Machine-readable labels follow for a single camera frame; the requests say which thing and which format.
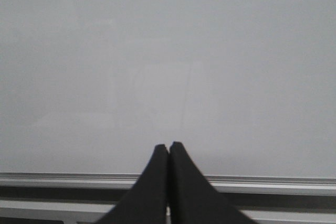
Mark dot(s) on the white metal whiteboard stand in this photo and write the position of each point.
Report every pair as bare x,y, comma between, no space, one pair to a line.
79,212

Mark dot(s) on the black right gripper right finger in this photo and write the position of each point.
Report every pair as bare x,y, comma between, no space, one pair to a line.
192,199

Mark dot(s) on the white whiteboard with aluminium frame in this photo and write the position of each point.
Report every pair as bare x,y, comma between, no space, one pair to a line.
89,87

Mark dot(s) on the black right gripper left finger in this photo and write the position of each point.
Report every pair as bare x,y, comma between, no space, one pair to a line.
146,201

